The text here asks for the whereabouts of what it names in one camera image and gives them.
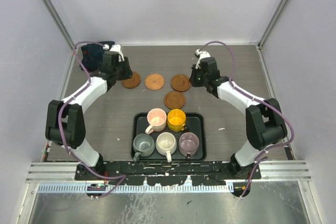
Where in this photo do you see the brown wooden coaster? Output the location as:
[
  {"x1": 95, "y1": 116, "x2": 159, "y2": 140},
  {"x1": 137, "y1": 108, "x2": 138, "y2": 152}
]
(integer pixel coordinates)
[
  {"x1": 164, "y1": 91, "x2": 186, "y2": 109},
  {"x1": 171, "y1": 74, "x2": 191, "y2": 92},
  {"x1": 121, "y1": 71, "x2": 141, "y2": 89}
]

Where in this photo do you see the woven cork coaster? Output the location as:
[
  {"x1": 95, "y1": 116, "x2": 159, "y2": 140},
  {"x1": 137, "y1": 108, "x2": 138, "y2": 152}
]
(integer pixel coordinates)
[{"x1": 145, "y1": 73, "x2": 164, "y2": 90}]

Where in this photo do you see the yellow glass mug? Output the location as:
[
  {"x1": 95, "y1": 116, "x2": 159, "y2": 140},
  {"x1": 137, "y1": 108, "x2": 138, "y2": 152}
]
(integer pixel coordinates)
[{"x1": 167, "y1": 109, "x2": 190, "y2": 132}]

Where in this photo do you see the purple ceramic mug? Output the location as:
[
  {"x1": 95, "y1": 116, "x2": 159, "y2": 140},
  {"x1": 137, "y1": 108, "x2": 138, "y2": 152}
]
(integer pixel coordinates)
[{"x1": 179, "y1": 132, "x2": 199, "y2": 160}]

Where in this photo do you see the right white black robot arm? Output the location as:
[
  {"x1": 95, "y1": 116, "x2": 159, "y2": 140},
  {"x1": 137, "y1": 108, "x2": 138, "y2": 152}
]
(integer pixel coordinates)
[{"x1": 190, "y1": 56, "x2": 288, "y2": 179}]

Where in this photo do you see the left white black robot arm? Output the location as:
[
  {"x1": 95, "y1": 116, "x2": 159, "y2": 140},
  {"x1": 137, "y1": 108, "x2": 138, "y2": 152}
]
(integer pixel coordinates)
[{"x1": 45, "y1": 51, "x2": 132, "y2": 180}]

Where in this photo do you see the dark blue folded cloth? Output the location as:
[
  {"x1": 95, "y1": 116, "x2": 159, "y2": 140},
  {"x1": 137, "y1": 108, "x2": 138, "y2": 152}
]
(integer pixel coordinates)
[{"x1": 81, "y1": 44, "x2": 105, "y2": 73}]

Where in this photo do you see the black plastic tray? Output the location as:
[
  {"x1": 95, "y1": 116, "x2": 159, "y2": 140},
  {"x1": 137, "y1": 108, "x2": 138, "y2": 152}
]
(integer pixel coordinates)
[{"x1": 131, "y1": 112, "x2": 207, "y2": 162}]

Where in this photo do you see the pink ceramic mug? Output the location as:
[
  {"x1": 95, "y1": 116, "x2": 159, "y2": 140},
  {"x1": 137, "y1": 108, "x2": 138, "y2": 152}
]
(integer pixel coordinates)
[{"x1": 145, "y1": 108, "x2": 167, "y2": 134}]

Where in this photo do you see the grey ceramic mug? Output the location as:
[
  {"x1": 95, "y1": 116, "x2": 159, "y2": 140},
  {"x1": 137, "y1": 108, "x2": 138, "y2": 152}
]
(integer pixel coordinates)
[{"x1": 133, "y1": 133, "x2": 155, "y2": 162}]

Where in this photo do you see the cream ceramic mug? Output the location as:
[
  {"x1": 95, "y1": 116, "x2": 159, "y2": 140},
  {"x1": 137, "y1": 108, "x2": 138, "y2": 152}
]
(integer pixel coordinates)
[{"x1": 155, "y1": 132, "x2": 177, "y2": 163}]

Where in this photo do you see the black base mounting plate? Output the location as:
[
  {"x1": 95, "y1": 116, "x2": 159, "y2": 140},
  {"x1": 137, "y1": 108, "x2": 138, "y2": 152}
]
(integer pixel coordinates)
[{"x1": 75, "y1": 160, "x2": 262, "y2": 187}]

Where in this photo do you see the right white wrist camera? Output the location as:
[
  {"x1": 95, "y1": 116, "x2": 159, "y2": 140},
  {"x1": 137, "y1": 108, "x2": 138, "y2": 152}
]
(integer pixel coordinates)
[{"x1": 195, "y1": 49, "x2": 211, "y2": 69}]

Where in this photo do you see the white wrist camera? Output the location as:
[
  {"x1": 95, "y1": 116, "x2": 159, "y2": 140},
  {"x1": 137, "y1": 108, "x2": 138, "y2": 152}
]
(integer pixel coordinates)
[
  {"x1": 195, "y1": 49, "x2": 211, "y2": 69},
  {"x1": 103, "y1": 44, "x2": 124, "y2": 62}
]

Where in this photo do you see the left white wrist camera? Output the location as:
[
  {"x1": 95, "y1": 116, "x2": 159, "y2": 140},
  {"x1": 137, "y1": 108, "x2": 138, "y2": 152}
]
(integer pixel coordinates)
[{"x1": 103, "y1": 44, "x2": 124, "y2": 62}]

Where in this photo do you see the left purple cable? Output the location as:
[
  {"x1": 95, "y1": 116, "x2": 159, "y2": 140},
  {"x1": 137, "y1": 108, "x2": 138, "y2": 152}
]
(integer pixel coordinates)
[{"x1": 58, "y1": 40, "x2": 128, "y2": 200}]

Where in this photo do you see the grey slotted cable duct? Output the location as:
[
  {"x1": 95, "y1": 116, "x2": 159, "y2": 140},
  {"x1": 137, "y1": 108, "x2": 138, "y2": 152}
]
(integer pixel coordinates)
[{"x1": 37, "y1": 181, "x2": 234, "y2": 194}]

